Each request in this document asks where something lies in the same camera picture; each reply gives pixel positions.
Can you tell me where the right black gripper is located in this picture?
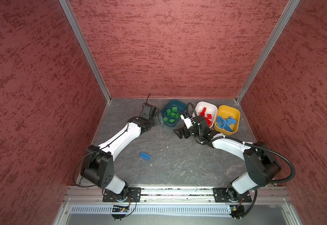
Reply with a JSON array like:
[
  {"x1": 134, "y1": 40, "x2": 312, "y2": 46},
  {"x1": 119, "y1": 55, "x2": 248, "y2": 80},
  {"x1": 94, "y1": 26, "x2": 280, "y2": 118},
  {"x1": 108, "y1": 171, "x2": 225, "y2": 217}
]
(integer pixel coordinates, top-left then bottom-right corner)
[{"x1": 173, "y1": 123, "x2": 202, "y2": 140}]

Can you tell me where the red long lego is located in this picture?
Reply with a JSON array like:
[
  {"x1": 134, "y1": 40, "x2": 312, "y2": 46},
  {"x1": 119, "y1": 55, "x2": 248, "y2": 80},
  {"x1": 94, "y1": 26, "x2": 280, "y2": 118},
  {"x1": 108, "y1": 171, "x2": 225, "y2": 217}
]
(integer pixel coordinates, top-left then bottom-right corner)
[{"x1": 200, "y1": 107, "x2": 207, "y2": 117}]

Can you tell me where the blue long lego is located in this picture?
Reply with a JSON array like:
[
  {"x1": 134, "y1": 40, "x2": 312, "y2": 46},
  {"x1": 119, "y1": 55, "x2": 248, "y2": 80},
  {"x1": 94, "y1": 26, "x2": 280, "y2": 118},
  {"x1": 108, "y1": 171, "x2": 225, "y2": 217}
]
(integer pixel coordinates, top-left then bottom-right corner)
[
  {"x1": 226, "y1": 117, "x2": 237, "y2": 125},
  {"x1": 221, "y1": 123, "x2": 233, "y2": 132},
  {"x1": 140, "y1": 152, "x2": 151, "y2": 161}
]

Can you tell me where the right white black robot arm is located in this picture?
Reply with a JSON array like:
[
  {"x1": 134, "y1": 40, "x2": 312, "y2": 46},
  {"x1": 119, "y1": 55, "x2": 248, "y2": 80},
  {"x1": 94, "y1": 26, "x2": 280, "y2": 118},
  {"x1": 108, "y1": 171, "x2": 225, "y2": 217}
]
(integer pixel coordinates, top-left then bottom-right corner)
[{"x1": 174, "y1": 126, "x2": 282, "y2": 202}]

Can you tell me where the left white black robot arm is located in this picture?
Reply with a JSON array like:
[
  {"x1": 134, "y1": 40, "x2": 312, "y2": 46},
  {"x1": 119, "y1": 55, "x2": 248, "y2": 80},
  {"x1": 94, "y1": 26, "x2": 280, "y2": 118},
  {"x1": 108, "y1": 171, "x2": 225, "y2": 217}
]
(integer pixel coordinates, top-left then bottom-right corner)
[{"x1": 80, "y1": 102, "x2": 160, "y2": 197}]

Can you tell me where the teal plastic bin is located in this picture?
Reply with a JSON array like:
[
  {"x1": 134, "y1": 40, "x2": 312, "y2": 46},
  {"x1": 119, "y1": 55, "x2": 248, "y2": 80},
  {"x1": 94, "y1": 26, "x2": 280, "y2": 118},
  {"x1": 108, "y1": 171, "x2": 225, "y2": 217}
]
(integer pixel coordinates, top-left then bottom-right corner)
[{"x1": 160, "y1": 99, "x2": 187, "y2": 128}]

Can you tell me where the white plastic bin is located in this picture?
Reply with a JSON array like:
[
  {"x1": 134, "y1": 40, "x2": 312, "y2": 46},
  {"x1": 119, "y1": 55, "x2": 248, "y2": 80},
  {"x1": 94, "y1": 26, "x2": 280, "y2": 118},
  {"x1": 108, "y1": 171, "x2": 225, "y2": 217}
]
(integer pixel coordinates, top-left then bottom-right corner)
[{"x1": 195, "y1": 101, "x2": 218, "y2": 128}]

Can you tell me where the yellow plastic bin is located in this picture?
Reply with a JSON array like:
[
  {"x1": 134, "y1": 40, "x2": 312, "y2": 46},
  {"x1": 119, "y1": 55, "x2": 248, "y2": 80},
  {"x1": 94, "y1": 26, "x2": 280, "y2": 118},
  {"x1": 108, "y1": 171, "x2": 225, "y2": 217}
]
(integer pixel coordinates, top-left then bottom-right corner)
[{"x1": 214, "y1": 105, "x2": 240, "y2": 136}]

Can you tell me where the right controller board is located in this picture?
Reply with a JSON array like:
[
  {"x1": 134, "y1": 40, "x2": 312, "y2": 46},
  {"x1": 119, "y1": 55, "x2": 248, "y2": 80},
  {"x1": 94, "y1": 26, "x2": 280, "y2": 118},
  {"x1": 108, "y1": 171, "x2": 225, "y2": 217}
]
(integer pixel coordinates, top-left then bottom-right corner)
[{"x1": 230, "y1": 205, "x2": 245, "y2": 219}]

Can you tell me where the controller board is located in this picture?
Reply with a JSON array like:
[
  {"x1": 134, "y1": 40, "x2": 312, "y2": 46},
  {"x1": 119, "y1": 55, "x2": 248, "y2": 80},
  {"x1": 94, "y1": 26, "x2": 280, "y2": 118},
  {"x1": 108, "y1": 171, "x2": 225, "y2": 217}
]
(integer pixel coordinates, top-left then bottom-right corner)
[
  {"x1": 230, "y1": 205, "x2": 245, "y2": 219},
  {"x1": 111, "y1": 205, "x2": 130, "y2": 220}
]

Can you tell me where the left controller board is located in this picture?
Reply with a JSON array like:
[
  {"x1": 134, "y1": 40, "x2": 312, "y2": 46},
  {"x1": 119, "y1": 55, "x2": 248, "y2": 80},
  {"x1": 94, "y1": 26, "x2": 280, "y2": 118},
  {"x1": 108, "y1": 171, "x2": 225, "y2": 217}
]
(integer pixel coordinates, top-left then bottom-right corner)
[{"x1": 111, "y1": 205, "x2": 130, "y2": 220}]

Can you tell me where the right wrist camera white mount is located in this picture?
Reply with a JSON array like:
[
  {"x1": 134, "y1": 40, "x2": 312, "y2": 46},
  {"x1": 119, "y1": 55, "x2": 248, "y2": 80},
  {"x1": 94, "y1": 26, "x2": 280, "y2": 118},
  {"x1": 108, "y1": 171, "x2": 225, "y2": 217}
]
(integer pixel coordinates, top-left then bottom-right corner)
[{"x1": 180, "y1": 113, "x2": 193, "y2": 129}]

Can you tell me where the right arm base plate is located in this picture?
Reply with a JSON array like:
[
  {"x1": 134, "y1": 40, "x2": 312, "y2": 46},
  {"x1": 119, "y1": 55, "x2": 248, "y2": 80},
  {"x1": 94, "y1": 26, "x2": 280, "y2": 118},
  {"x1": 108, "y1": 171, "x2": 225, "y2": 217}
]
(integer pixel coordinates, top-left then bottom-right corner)
[{"x1": 212, "y1": 187, "x2": 252, "y2": 203}]

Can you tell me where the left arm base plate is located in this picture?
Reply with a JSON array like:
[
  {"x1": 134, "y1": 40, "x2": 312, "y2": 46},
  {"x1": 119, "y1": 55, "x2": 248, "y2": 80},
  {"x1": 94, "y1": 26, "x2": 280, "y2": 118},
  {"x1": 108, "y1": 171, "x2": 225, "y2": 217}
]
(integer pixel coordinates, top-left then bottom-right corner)
[{"x1": 102, "y1": 187, "x2": 142, "y2": 203}]

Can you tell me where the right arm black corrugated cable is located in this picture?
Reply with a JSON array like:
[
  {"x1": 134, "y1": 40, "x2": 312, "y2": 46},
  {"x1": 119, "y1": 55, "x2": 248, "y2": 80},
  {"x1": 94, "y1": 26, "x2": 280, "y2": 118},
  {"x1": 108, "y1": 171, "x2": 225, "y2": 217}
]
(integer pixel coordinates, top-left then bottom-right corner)
[{"x1": 186, "y1": 102, "x2": 296, "y2": 218}]

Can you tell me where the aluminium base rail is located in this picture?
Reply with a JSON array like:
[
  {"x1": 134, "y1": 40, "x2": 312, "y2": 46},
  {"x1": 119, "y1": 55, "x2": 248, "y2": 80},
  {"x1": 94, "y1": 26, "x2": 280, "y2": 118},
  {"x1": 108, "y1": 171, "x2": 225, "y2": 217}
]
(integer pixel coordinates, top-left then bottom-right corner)
[{"x1": 54, "y1": 185, "x2": 301, "y2": 225}]

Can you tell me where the aluminium corner post left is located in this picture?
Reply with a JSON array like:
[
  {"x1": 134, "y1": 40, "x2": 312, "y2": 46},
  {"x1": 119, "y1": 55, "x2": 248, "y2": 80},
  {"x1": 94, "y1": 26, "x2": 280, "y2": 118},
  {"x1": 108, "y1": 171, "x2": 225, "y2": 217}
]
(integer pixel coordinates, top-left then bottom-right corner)
[{"x1": 59, "y1": 0, "x2": 112, "y2": 103}]

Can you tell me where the aluminium corner post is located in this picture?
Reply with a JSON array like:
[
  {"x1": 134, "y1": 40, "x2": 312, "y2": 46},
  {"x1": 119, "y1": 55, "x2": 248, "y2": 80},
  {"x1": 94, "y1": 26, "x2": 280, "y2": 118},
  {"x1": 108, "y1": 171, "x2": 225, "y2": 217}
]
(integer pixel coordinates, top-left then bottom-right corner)
[
  {"x1": 236, "y1": 0, "x2": 300, "y2": 104},
  {"x1": 59, "y1": 0, "x2": 112, "y2": 103}
]

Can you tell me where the aluminium corner post right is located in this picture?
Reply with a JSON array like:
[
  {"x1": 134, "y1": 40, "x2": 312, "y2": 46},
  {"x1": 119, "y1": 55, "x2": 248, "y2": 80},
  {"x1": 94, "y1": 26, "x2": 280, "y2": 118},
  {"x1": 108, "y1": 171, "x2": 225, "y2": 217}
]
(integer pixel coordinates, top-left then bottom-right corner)
[{"x1": 236, "y1": 0, "x2": 300, "y2": 104}]

